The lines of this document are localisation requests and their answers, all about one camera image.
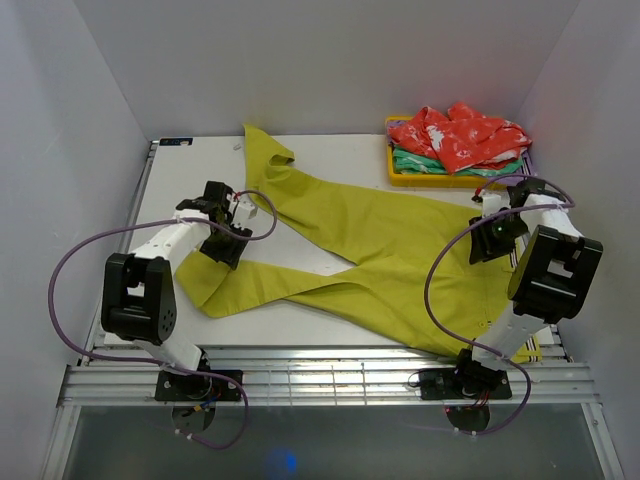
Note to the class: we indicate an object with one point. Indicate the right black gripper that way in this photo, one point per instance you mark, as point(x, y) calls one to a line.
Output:
point(483, 247)

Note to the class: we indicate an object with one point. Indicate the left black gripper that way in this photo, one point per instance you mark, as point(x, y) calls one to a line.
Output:
point(230, 256)

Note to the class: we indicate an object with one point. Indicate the yellow-green trousers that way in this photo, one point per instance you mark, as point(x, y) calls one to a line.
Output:
point(409, 277)

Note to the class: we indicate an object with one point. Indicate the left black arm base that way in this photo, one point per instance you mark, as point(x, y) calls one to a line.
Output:
point(174, 387)

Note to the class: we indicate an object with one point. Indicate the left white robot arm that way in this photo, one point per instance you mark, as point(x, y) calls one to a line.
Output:
point(139, 303)

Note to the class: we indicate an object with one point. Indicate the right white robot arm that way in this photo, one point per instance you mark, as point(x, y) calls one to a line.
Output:
point(550, 282)

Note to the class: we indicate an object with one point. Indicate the yellow plastic tray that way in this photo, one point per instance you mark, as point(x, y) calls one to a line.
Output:
point(443, 181)

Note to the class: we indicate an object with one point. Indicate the purple striped garment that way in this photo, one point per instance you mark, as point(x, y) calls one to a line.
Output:
point(403, 165)

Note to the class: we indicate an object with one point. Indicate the red white patterned garment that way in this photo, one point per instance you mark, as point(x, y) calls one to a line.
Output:
point(461, 139)

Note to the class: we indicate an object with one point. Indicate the green folded garment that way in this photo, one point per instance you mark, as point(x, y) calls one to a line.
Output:
point(405, 162)

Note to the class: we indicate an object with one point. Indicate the blue label sticker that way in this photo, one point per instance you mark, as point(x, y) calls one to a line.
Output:
point(176, 142)

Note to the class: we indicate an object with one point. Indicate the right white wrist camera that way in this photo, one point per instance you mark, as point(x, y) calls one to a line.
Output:
point(491, 202)

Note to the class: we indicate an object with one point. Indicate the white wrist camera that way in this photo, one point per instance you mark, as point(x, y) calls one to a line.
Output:
point(242, 211)
point(491, 202)

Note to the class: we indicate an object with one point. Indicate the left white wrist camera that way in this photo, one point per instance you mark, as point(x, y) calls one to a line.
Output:
point(242, 211)

